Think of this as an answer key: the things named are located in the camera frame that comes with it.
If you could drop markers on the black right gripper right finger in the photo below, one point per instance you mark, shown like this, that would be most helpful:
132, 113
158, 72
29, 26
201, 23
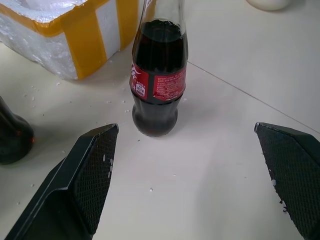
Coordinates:
292, 165

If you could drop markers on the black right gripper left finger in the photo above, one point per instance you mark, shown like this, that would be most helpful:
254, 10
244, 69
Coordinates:
85, 175

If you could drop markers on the glass cola bottle red label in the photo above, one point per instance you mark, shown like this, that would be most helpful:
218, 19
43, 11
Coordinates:
12, 140
159, 75

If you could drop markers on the white foam box yellow tape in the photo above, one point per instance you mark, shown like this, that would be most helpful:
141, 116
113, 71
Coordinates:
62, 35

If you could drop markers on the white round object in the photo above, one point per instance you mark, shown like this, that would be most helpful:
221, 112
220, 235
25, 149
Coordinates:
268, 3

